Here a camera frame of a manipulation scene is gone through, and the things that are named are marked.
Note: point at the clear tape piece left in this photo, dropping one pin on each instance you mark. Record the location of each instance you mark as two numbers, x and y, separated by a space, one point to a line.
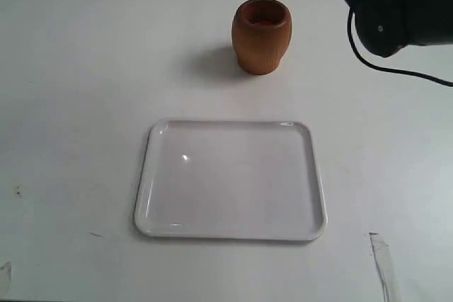
5 273

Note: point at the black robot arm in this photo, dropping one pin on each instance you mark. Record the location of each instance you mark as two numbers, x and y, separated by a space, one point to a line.
386 26

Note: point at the brown wooden mortar cup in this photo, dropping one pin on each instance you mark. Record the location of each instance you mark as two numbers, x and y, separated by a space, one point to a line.
259 49

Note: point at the clear tape strip right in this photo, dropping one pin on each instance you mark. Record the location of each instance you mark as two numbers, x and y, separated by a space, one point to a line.
384 266

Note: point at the white rectangular tray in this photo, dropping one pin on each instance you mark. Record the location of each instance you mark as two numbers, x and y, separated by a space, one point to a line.
239 180

